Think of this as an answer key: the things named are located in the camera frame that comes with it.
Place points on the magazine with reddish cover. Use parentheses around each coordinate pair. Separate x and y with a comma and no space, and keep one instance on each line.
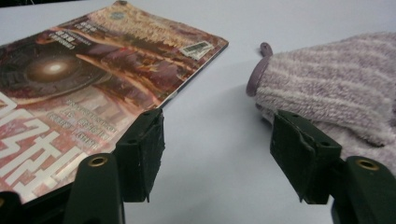
(93,77)

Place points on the purple striped fluffy cloth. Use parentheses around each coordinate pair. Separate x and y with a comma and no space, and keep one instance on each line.
(327,77)

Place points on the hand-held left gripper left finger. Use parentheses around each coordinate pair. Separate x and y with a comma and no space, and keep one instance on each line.
(140,155)

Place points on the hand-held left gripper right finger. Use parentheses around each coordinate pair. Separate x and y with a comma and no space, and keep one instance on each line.
(305,158)

